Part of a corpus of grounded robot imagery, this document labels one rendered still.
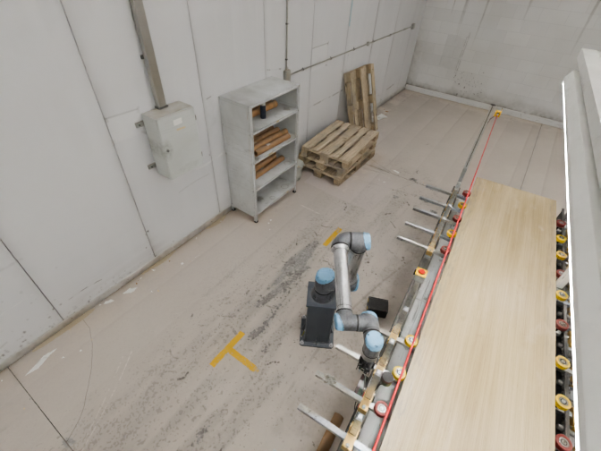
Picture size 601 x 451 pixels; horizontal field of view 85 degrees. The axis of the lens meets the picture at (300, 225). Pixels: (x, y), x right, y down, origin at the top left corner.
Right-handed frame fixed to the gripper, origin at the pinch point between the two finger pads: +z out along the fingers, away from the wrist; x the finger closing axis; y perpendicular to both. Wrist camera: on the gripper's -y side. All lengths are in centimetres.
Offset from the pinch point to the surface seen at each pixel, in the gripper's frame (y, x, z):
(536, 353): -74, 91, 9
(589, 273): 28, 36, -137
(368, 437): 17.9, 17.1, 37.4
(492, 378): -41, 68, 9
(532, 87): -776, 67, 34
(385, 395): -10.7, 17.4, 37.4
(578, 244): 17, 35, -136
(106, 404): 86, -167, 100
